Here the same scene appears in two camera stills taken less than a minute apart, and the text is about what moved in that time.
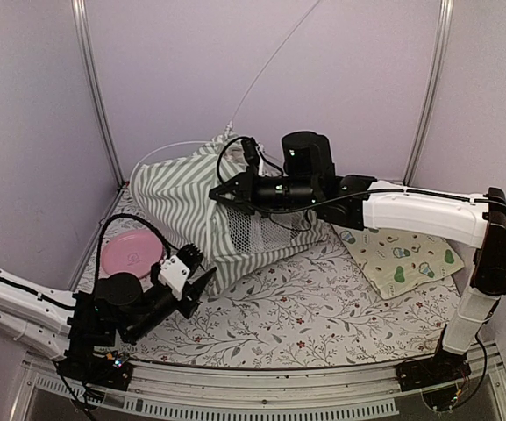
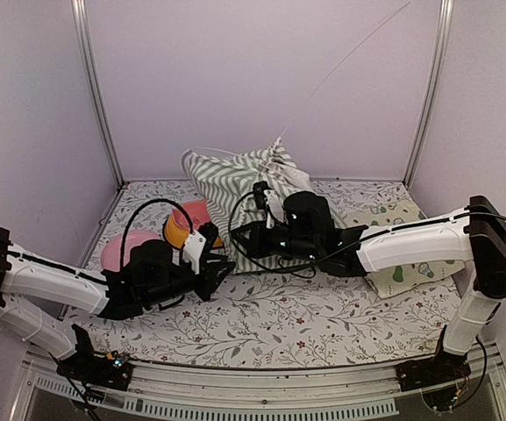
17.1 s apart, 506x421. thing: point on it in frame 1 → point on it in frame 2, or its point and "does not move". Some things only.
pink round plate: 131,251 does not move
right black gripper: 240,181 → 256,246
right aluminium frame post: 439,65 does not move
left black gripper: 196,289 → 209,281
